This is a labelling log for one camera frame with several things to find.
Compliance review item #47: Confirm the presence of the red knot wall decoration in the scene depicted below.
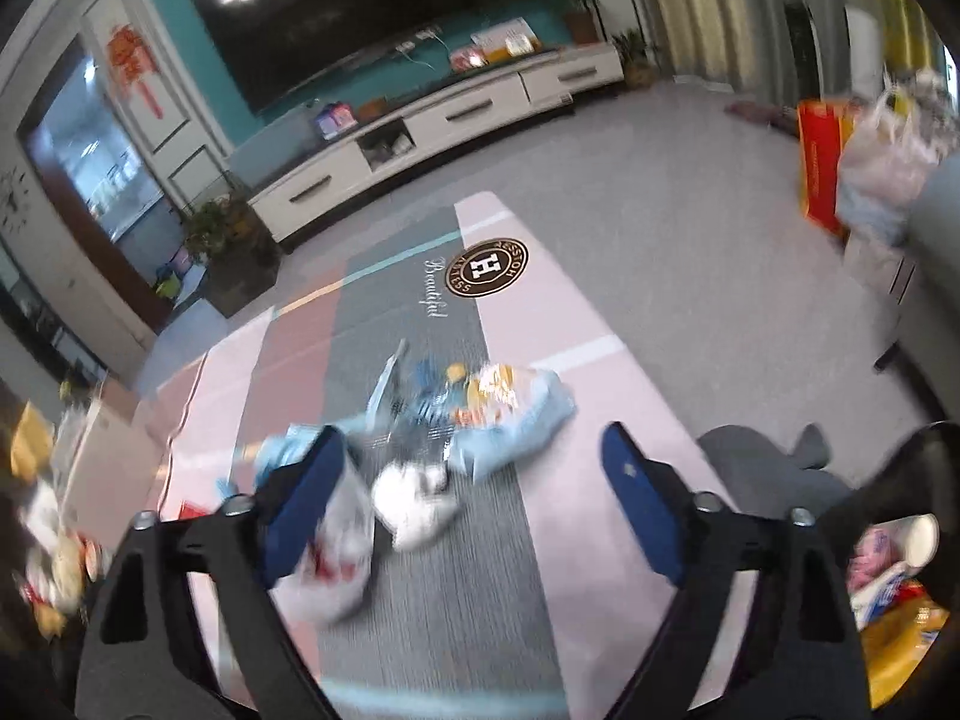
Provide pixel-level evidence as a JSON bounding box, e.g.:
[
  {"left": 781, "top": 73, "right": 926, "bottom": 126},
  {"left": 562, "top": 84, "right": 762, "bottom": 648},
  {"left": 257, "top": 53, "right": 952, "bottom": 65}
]
[{"left": 105, "top": 22, "right": 167, "bottom": 121}]

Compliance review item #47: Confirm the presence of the light blue packet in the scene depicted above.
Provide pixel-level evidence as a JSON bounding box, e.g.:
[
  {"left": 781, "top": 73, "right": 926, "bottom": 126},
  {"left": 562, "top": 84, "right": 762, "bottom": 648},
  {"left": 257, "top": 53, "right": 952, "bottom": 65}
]
[{"left": 448, "top": 367, "right": 580, "bottom": 482}]

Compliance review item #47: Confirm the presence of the grey striped curtain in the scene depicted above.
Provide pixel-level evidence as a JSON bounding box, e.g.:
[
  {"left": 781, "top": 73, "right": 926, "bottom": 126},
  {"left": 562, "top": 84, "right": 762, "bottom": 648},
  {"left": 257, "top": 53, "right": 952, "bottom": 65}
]
[{"left": 637, "top": 0, "right": 852, "bottom": 83}]

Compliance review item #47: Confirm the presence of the potted plant brown pot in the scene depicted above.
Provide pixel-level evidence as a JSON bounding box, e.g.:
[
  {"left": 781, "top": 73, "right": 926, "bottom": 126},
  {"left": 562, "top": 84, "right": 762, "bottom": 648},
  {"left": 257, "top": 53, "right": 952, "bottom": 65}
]
[{"left": 557, "top": 0, "right": 602, "bottom": 46}]

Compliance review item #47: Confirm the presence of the white air purifier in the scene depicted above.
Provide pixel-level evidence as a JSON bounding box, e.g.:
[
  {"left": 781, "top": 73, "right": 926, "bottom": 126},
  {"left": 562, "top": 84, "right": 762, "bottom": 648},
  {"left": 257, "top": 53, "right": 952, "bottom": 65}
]
[{"left": 842, "top": 4, "right": 884, "bottom": 85}]

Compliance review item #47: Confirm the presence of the large potted plant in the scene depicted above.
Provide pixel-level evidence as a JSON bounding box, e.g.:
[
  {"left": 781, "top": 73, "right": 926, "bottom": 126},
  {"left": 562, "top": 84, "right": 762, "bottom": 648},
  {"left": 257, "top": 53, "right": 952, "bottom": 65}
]
[{"left": 182, "top": 193, "right": 284, "bottom": 317}]

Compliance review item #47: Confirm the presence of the brown framed glass door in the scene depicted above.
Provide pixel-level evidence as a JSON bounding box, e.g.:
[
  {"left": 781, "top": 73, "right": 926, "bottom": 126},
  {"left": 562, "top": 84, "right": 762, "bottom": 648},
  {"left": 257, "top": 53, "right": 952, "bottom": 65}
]
[{"left": 16, "top": 36, "right": 182, "bottom": 332}]

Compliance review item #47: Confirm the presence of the grey sofa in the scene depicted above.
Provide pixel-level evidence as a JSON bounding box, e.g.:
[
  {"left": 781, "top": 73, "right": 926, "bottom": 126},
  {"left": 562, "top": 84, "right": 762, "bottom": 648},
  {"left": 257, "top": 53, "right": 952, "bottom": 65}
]
[{"left": 872, "top": 157, "right": 960, "bottom": 422}]

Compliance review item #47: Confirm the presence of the black television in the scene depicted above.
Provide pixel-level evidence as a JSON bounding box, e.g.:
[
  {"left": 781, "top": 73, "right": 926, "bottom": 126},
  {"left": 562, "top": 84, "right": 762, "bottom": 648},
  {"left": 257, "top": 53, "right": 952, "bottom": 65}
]
[{"left": 187, "top": 0, "right": 554, "bottom": 117}]

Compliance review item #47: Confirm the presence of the silver blue wrapper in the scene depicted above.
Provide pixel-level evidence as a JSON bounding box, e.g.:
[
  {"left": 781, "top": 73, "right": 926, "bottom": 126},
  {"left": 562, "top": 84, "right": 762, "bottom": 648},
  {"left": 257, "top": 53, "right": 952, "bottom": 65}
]
[{"left": 366, "top": 337, "right": 411, "bottom": 422}]

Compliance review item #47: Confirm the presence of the small potted plant yellow pot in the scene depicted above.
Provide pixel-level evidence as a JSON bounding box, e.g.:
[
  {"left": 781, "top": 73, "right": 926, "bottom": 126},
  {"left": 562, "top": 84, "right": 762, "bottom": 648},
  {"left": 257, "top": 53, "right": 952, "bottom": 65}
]
[{"left": 610, "top": 28, "right": 662, "bottom": 89}]

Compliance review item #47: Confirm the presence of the patterned floor rug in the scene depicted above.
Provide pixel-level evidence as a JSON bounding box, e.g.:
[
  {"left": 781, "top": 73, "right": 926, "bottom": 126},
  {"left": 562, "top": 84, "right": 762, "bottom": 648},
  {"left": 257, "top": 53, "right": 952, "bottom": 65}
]
[{"left": 75, "top": 191, "right": 938, "bottom": 720}]

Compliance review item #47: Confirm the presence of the red cable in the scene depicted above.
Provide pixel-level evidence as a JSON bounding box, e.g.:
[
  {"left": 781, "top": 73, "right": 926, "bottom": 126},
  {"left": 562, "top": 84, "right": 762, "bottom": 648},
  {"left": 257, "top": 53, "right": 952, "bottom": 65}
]
[{"left": 152, "top": 351, "right": 209, "bottom": 512}]

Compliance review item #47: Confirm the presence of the orange white desk calendar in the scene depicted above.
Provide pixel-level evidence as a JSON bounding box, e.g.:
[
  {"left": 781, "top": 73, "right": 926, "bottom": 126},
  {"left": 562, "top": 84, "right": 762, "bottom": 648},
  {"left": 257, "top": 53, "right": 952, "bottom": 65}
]
[{"left": 469, "top": 16, "right": 542, "bottom": 59}]

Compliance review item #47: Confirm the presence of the colourful toy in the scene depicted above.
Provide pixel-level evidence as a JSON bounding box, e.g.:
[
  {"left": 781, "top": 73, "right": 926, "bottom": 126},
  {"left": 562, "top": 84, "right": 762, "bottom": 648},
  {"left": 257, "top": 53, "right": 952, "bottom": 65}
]
[{"left": 152, "top": 246, "right": 201, "bottom": 295}]

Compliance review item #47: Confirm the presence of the white red plastic bag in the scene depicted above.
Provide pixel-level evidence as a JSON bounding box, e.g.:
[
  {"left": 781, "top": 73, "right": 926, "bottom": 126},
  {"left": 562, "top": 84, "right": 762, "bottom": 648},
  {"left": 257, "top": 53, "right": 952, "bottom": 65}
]
[{"left": 287, "top": 450, "right": 377, "bottom": 625}]

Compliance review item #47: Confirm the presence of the pile of colourful packets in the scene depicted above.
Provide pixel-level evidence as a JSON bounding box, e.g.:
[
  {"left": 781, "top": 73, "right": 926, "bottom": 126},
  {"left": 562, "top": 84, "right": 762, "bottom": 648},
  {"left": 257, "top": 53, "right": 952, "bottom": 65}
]
[{"left": 13, "top": 465, "right": 104, "bottom": 644}]

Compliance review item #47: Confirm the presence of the yellow patterned curtain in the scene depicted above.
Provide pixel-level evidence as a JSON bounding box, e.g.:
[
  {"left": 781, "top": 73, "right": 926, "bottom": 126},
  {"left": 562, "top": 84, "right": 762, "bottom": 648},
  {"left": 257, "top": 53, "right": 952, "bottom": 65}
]
[{"left": 877, "top": 0, "right": 957, "bottom": 102}]

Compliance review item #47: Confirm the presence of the white television cabinet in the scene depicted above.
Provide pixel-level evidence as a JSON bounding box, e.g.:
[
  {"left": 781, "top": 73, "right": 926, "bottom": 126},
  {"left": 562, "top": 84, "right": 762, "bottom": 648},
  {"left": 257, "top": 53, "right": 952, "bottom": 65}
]
[{"left": 247, "top": 43, "right": 627, "bottom": 245}]

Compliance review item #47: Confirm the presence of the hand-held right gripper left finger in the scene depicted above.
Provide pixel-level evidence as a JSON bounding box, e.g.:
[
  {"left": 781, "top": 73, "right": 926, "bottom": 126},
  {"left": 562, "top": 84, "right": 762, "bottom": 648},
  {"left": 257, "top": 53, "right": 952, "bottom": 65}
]
[{"left": 73, "top": 426, "right": 347, "bottom": 720}]

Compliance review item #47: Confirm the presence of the red shopping bag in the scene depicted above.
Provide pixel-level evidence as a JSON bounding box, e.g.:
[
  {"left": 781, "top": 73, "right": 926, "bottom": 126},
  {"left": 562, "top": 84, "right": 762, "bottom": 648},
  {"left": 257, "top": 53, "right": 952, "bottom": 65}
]
[{"left": 795, "top": 97, "right": 865, "bottom": 235}]

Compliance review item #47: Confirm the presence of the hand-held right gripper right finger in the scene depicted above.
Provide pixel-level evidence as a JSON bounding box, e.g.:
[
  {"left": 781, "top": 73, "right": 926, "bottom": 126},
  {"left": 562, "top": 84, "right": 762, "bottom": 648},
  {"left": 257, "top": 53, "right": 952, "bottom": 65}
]
[{"left": 600, "top": 421, "right": 871, "bottom": 720}]

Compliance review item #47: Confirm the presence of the white crumpled cloth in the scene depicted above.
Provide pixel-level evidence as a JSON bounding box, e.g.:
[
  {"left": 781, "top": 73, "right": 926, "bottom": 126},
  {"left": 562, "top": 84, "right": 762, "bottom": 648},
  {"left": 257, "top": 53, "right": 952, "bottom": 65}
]
[{"left": 373, "top": 461, "right": 464, "bottom": 551}]

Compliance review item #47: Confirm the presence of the black trash bin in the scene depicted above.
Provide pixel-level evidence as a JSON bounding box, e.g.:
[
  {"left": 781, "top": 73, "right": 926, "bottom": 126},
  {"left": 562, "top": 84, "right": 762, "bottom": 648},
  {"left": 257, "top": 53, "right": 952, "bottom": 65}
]
[{"left": 817, "top": 420, "right": 960, "bottom": 720}]

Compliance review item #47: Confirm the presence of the white printed cardboard box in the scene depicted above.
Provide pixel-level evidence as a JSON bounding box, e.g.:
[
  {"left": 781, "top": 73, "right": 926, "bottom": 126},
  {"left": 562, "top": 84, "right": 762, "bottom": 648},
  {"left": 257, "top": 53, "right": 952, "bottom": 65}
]
[{"left": 842, "top": 229, "right": 921, "bottom": 306}]

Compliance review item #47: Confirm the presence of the light blue plastic bag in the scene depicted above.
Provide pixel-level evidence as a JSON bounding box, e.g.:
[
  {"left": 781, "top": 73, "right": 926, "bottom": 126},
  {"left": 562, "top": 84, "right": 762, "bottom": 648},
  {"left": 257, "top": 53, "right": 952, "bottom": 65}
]
[{"left": 253, "top": 424, "right": 335, "bottom": 490}]

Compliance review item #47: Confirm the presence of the grey rectangular box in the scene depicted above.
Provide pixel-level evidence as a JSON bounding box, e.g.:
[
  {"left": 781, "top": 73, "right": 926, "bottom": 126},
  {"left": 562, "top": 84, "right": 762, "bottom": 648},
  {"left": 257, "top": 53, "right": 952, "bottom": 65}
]
[{"left": 227, "top": 109, "right": 325, "bottom": 194}]

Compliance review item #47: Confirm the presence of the blue pink box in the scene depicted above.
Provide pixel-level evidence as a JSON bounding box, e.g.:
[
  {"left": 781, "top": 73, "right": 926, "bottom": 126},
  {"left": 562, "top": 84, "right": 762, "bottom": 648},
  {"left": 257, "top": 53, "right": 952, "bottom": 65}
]
[{"left": 313, "top": 102, "right": 359, "bottom": 141}]

